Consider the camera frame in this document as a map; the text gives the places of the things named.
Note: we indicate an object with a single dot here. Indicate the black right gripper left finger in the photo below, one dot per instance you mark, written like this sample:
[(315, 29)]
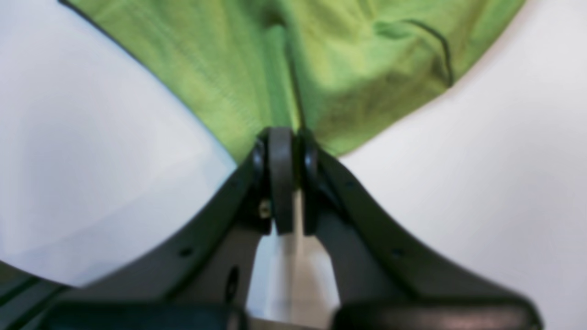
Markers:
[(198, 279)]

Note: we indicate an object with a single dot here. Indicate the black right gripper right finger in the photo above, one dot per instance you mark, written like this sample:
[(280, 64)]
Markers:
[(386, 278)]

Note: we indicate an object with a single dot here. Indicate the green T-shirt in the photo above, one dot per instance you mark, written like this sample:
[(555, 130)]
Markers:
[(345, 69)]

